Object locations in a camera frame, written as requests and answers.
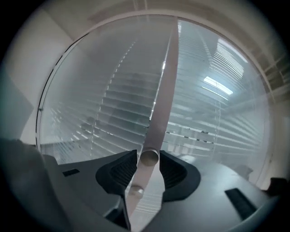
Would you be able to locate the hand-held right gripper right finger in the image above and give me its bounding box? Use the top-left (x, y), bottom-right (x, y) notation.
top-left (149, 150), bottom-right (279, 232)

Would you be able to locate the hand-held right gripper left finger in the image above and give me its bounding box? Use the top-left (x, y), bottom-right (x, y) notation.
top-left (48, 149), bottom-right (138, 232)

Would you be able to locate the white partition post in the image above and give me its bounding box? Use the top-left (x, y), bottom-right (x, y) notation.
top-left (126, 15), bottom-right (180, 218)

